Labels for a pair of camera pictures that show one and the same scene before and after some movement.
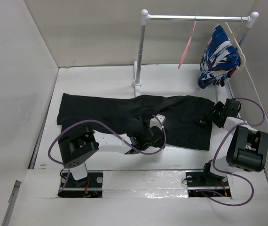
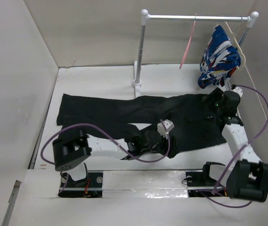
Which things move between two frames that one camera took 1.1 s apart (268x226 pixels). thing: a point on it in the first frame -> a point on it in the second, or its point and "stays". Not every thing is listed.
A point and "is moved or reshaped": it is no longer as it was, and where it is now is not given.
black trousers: (184, 119) is moved or reshaped
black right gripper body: (218, 108) -> (214, 105)
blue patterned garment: (219, 60) stays
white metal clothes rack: (145, 18) stays
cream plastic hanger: (242, 53) stays
